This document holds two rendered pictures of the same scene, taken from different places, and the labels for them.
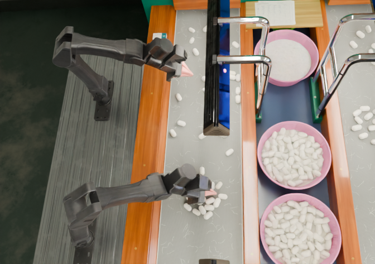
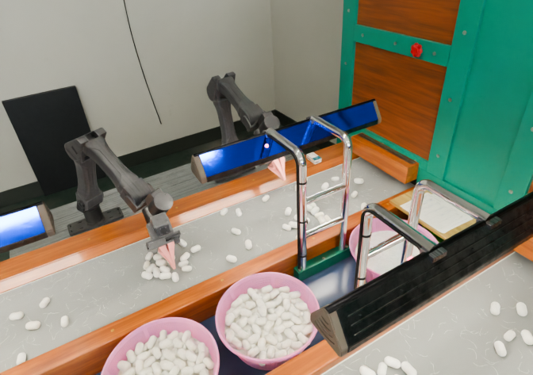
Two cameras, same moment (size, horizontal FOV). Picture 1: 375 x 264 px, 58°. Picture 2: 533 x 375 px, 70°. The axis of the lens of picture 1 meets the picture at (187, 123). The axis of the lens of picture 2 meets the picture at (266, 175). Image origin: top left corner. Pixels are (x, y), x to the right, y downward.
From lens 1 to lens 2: 0.93 m
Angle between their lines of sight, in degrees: 43
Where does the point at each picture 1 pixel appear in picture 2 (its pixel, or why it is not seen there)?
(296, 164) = (262, 331)
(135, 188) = (120, 169)
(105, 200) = (93, 145)
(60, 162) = (159, 177)
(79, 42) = (225, 82)
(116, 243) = not seen: hidden behind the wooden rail
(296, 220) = (179, 363)
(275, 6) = (443, 208)
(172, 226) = (124, 257)
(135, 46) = (255, 111)
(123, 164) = not seen: hidden behind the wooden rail
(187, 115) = (251, 213)
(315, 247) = not seen: outside the picture
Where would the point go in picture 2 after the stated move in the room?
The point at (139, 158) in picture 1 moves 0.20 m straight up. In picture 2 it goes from (181, 202) to (170, 154)
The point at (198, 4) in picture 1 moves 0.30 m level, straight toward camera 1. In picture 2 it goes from (370, 154) to (312, 183)
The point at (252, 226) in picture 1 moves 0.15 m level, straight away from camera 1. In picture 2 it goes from (147, 315) to (205, 314)
